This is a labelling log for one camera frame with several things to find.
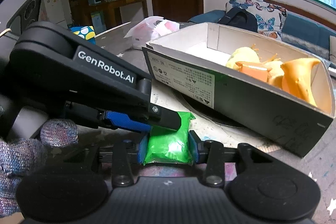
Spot green plastic packet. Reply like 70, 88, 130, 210
143, 111, 195, 165

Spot yellow plush chick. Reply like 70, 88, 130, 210
226, 45, 260, 71
262, 53, 284, 89

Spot orange rubber duck toy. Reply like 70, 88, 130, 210
280, 58, 321, 107

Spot grey knit gloved hand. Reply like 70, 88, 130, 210
1, 119, 78, 218

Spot blue yellow spotted box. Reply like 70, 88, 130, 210
70, 26, 96, 44

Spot wooden side table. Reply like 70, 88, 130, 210
89, 0, 149, 29

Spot orange block toy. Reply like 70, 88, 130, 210
236, 61, 272, 82

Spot white cardboard box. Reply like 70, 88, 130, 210
143, 23, 335, 157

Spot dark blue backpack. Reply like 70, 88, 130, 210
218, 7, 258, 32

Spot butterfly print pillow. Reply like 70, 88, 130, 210
226, 0, 287, 40

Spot blue sofa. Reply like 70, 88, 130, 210
187, 9, 336, 64

